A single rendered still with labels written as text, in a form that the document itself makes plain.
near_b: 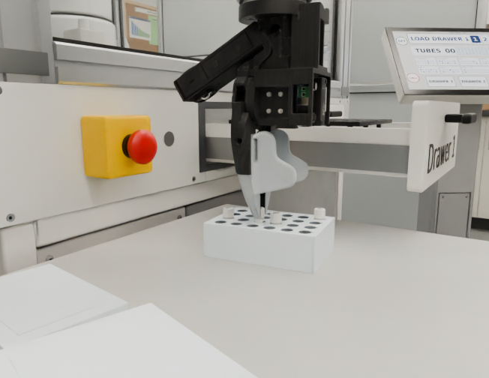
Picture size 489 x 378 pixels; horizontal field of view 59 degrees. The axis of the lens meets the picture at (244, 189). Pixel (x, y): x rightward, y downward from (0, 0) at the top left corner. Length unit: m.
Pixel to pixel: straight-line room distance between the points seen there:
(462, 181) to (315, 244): 1.34
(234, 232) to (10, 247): 0.23
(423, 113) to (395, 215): 1.93
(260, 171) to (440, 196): 1.32
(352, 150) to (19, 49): 0.40
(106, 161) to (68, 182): 0.05
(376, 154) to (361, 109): 1.88
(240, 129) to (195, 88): 0.08
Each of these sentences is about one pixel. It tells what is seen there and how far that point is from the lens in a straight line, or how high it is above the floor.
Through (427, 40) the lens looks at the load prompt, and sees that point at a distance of 1.71.
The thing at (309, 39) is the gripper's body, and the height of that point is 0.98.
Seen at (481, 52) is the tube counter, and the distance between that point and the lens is 1.76.
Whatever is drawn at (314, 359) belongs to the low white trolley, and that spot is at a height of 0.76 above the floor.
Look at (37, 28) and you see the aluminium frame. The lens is 0.53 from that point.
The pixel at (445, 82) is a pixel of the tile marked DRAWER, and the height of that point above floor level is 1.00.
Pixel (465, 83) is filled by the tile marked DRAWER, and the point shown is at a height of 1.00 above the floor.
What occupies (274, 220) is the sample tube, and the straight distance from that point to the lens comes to 0.46.
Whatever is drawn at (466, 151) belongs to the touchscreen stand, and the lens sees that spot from 1.73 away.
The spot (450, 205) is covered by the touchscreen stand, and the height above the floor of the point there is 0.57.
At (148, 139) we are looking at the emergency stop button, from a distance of 0.51.
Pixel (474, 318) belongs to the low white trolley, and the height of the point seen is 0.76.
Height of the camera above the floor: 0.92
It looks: 11 degrees down
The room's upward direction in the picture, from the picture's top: straight up
